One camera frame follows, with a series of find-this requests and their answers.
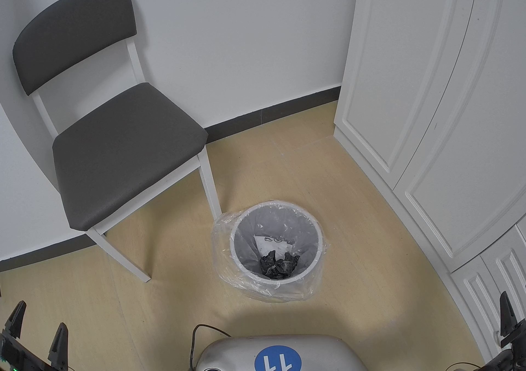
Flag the white wardrobe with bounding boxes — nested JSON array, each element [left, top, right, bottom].
[[334, 0, 526, 362]]

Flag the white trash bin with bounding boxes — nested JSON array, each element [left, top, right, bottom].
[[229, 203, 324, 292]]

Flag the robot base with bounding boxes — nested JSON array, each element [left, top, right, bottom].
[[200, 334, 368, 371]]

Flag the grey and white chair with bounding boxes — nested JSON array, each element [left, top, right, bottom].
[[12, 0, 223, 283]]

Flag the black plastic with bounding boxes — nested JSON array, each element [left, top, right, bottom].
[[259, 250, 301, 280]]

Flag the white paper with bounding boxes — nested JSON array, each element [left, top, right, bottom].
[[254, 235, 293, 257]]

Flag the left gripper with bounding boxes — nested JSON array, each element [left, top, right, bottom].
[[0, 300, 69, 371]]

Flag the black cable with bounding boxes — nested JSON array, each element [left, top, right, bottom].
[[189, 323, 233, 371]]

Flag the clear plastic bag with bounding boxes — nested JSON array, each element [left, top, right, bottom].
[[211, 199, 329, 303]]

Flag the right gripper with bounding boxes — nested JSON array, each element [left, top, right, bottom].
[[499, 291, 526, 352]]

